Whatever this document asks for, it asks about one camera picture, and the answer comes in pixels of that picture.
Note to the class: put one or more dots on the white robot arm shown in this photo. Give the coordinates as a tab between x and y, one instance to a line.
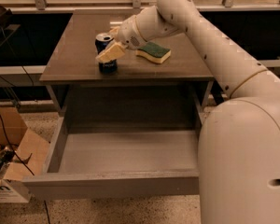
239	143

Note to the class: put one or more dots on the green yellow sponge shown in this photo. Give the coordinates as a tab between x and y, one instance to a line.
154	53

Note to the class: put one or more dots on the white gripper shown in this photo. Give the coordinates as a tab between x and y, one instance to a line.
128	33

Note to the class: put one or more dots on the open grey top drawer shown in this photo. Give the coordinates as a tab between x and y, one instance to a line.
122	142

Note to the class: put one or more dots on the cardboard box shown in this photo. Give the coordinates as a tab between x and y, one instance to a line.
22	154

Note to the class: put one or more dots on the grey cabinet with top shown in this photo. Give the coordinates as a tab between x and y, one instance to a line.
73	60

